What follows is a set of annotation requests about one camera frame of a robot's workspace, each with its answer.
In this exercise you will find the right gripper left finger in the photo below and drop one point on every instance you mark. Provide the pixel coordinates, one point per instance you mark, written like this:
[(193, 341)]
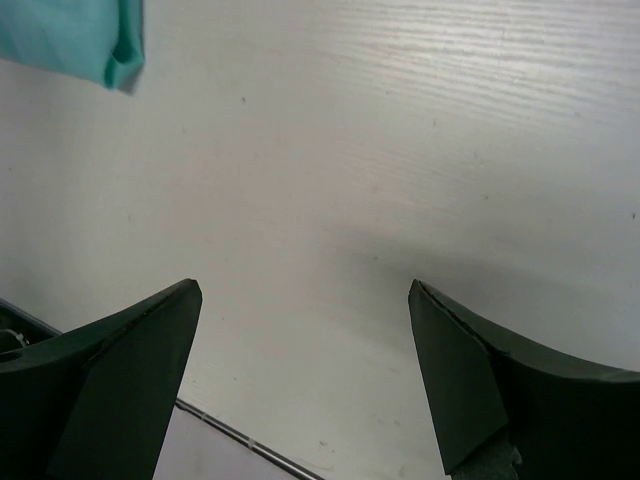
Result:
[(94, 402)]

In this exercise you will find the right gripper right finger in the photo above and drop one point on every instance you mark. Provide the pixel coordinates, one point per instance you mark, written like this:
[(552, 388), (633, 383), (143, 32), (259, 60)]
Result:
[(506, 407)]

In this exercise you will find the teal green t shirt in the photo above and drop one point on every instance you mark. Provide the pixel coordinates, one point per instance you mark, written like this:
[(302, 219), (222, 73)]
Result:
[(101, 41)]

